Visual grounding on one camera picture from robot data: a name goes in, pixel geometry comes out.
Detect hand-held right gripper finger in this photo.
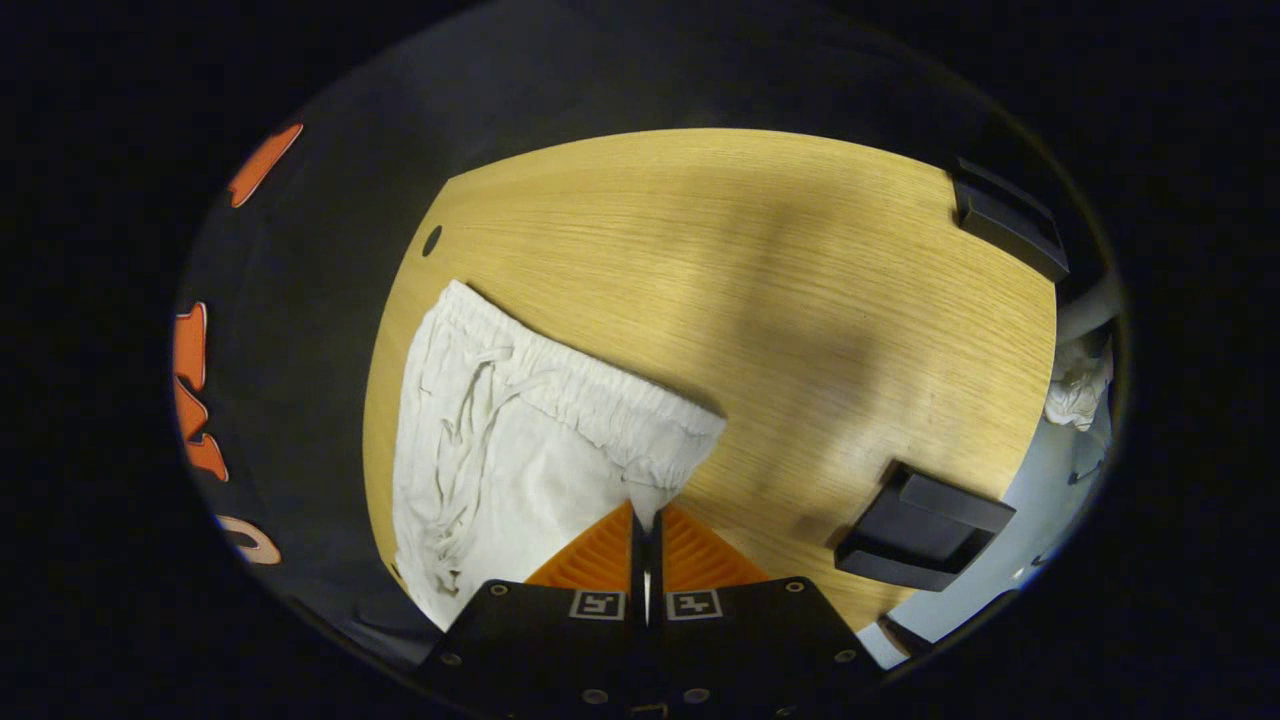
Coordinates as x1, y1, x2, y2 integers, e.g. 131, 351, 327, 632
415, 500, 649, 720
648, 500, 887, 720

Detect white jeans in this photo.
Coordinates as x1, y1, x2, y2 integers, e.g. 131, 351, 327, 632
390, 280, 728, 633

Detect crumpled white cloth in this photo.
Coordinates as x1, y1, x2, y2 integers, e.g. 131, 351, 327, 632
1043, 335, 1114, 433

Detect grey pole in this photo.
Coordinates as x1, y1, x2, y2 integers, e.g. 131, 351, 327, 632
1055, 278, 1123, 347

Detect black plastic bracket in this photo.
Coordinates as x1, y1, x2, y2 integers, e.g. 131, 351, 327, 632
833, 460, 1018, 593
948, 157, 1071, 284

